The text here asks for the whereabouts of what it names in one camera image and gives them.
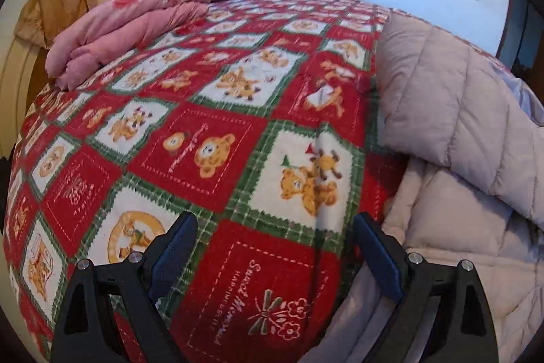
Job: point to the folded pink floral quilt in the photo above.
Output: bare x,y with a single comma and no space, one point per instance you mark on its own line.
139,33

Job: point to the red patchwork bear bedspread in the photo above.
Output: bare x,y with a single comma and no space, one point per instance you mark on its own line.
261,120

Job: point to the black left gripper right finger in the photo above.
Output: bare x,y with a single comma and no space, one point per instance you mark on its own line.
462,329

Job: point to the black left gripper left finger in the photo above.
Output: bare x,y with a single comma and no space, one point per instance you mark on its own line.
86,330

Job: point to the lavender quilted puffer jacket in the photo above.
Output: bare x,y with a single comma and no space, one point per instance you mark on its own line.
472,189

